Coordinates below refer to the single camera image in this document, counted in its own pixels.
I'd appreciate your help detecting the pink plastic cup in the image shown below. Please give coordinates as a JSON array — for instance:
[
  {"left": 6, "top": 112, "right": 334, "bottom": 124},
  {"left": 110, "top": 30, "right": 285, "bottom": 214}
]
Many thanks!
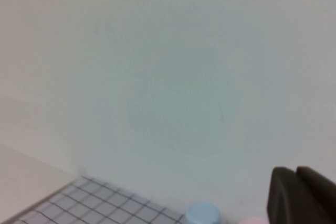
[{"left": 240, "top": 216, "right": 269, "bottom": 224}]

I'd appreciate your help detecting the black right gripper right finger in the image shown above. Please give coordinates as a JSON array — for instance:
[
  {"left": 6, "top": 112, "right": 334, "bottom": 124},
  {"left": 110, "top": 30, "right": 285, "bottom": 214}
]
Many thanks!
[{"left": 296, "top": 166, "right": 336, "bottom": 224}]

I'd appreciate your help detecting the white grid tablecloth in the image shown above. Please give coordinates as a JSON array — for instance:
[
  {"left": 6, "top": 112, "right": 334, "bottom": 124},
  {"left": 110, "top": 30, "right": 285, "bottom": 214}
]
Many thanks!
[{"left": 0, "top": 175, "right": 187, "bottom": 224}]

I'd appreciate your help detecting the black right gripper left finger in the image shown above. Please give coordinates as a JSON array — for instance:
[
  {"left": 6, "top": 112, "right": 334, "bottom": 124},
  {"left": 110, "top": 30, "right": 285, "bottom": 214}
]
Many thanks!
[{"left": 266, "top": 166, "right": 326, "bottom": 224}]

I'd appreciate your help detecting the light blue plastic cup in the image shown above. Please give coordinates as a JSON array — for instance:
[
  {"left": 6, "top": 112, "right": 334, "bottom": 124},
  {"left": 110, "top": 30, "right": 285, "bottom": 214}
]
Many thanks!
[{"left": 183, "top": 201, "right": 223, "bottom": 224}]

